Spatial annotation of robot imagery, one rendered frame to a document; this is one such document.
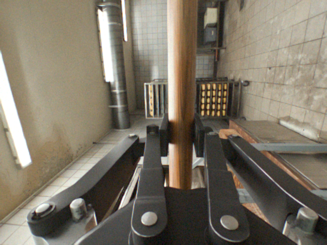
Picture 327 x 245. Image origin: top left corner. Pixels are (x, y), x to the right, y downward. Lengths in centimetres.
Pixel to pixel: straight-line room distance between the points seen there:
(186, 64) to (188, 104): 4
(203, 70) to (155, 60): 150
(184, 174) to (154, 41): 516
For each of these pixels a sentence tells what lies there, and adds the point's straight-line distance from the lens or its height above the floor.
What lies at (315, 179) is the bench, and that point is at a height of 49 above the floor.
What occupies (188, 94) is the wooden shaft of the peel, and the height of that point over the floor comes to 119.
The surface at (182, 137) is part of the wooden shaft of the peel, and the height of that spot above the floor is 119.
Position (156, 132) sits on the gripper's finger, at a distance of 15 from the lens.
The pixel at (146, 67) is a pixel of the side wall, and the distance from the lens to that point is 526.
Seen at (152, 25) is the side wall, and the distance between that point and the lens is 542.
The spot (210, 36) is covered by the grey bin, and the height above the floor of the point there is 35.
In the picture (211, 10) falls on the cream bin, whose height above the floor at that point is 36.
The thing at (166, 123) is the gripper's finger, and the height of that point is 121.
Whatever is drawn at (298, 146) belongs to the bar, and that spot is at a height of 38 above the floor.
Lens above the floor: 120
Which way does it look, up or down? 5 degrees up
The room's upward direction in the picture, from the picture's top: 90 degrees counter-clockwise
